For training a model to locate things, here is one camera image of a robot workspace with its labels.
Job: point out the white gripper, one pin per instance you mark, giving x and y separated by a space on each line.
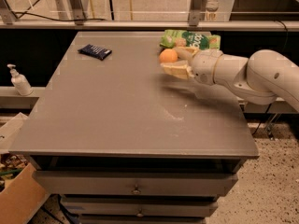
204 65

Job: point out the orange fruit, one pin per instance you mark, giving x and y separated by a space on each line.
168 56

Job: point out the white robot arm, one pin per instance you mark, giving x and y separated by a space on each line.
259 79

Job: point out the green rice chip bag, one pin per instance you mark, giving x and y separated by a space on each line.
184 38

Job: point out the dark blue snack packet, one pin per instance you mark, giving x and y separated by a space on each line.
95 51

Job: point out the grey drawer cabinet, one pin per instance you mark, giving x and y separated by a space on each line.
100 128

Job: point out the top drawer knob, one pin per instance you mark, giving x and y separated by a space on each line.
136 191

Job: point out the white pump bottle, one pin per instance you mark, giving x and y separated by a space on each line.
19 81

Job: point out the cardboard box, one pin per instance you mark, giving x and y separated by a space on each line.
22 198

